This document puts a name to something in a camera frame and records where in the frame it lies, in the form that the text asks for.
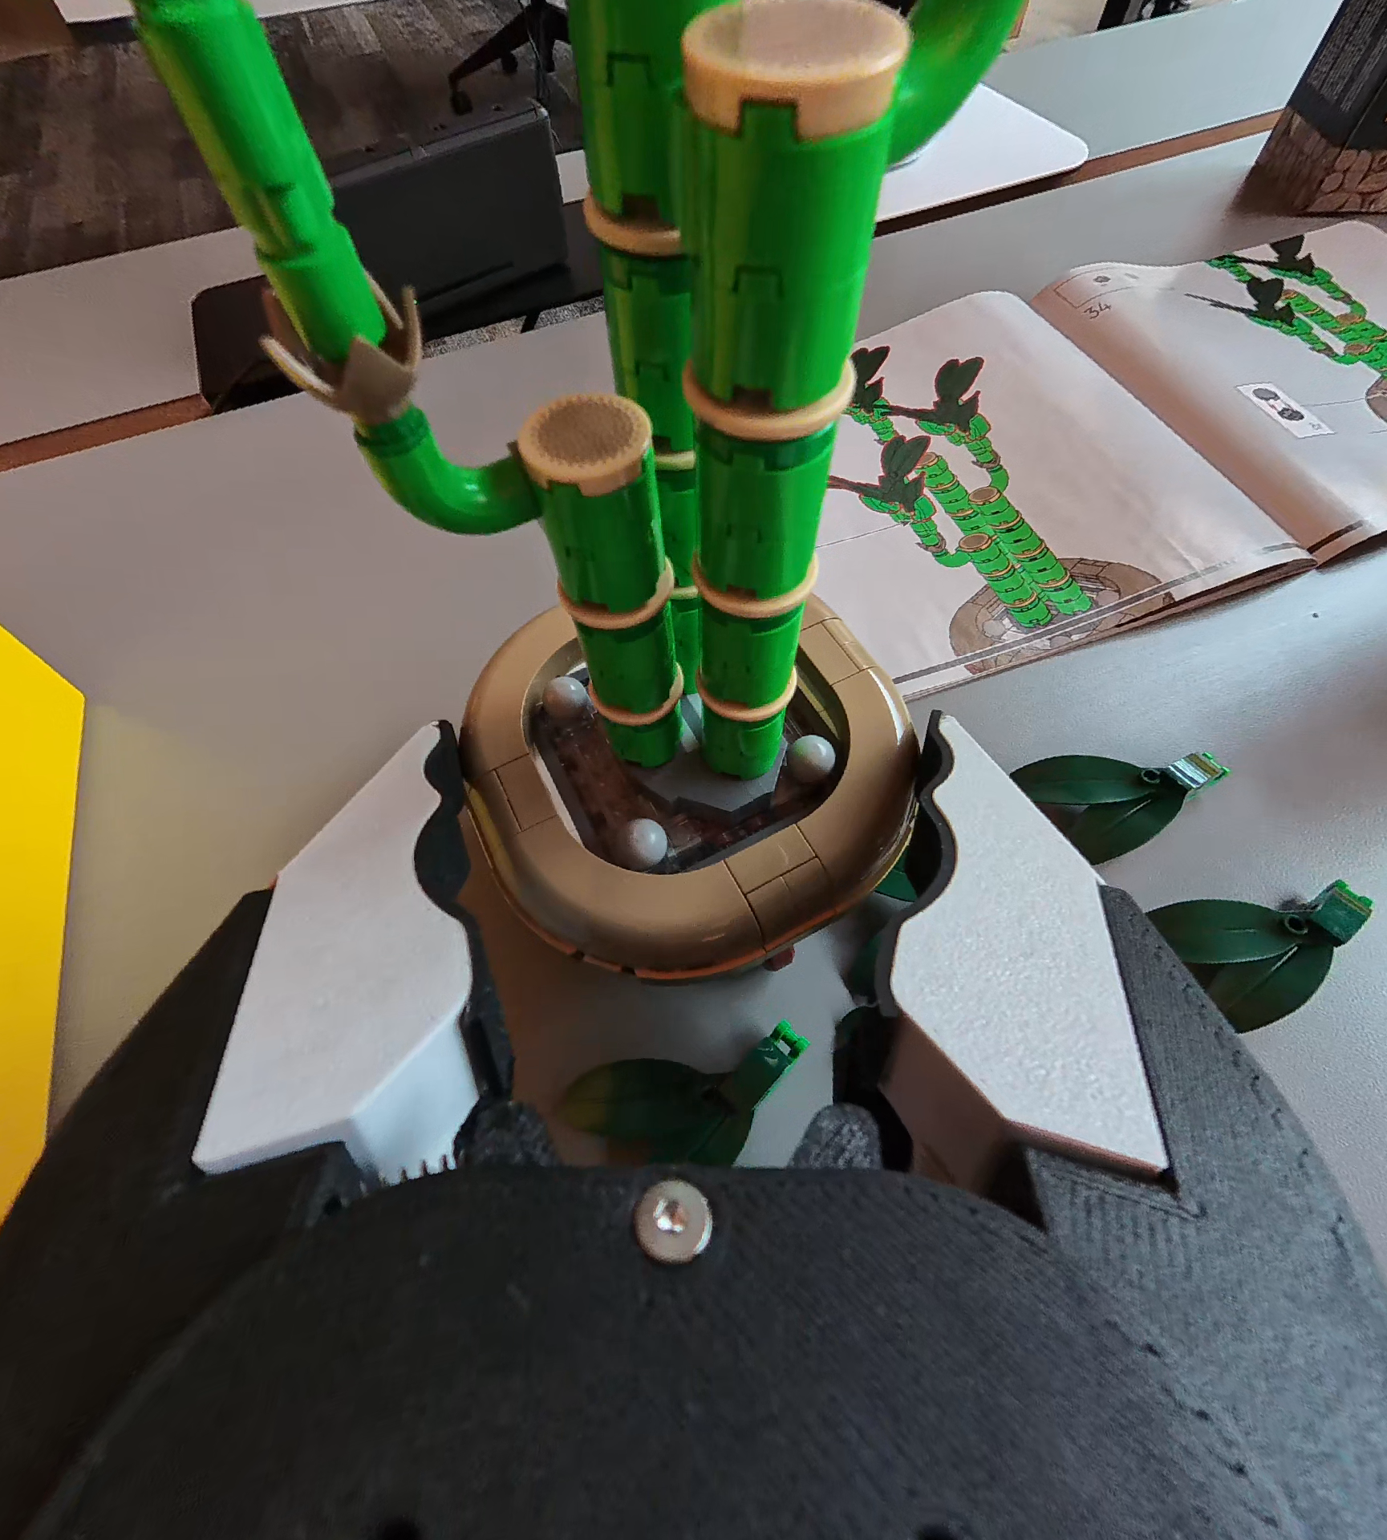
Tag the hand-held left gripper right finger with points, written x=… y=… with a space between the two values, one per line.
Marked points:
x=1005 y=974

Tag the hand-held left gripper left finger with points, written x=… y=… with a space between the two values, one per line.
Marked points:
x=343 y=974

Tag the green lego leaves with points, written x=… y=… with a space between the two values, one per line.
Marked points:
x=1234 y=950

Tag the lego instruction booklet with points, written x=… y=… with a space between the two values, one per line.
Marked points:
x=1186 y=421

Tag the lego bamboo plant model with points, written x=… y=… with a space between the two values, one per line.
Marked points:
x=753 y=361

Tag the black lego set box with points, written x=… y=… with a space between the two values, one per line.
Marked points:
x=1318 y=169

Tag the black desk mat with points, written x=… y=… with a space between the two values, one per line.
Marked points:
x=236 y=349

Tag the black box device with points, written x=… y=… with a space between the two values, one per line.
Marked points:
x=464 y=204

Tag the black office chair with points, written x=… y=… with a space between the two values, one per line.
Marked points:
x=512 y=49

